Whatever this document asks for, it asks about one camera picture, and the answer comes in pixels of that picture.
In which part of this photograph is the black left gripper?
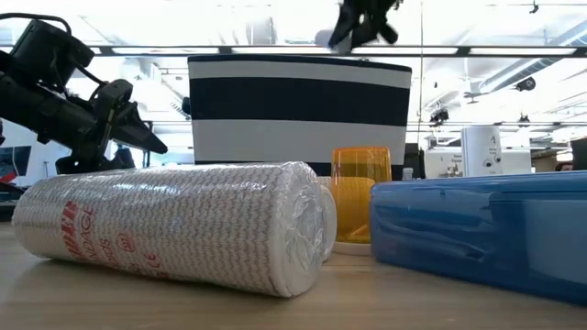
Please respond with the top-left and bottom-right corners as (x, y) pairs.
(20, 68), (169, 175)

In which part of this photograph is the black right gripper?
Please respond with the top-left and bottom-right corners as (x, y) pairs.
(327, 0), (404, 50)

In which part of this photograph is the bandage roll red print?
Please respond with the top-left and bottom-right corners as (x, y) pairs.
(11, 160), (329, 299)

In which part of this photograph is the orange pill bottle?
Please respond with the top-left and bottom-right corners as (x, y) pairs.
(330, 146), (393, 257)

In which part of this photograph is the blue first aid case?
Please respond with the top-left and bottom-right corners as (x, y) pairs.
(369, 170), (587, 307)

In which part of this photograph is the navy white striped fabric basket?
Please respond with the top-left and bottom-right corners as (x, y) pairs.
(182, 53), (413, 181)

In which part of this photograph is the dark blue screen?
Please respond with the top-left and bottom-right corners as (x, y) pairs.
(0, 145), (32, 178)

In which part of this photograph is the black equipment block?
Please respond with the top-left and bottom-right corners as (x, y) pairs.
(403, 142), (426, 180)

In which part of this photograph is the white cylindrical appliance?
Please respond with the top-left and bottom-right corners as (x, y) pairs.
(460, 125), (504, 178)

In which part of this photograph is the dark monitor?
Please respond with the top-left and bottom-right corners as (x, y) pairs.
(570, 137), (587, 171)

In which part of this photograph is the black horizontal frame bar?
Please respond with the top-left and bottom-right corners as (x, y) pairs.
(89, 44), (587, 59)

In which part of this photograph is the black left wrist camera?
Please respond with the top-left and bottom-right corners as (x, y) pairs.
(7, 17), (95, 89)

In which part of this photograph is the black aluminium table frame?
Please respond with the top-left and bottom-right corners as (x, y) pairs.
(0, 181), (29, 224)

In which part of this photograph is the silver air duct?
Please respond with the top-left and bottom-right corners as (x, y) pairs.
(476, 17), (587, 95)

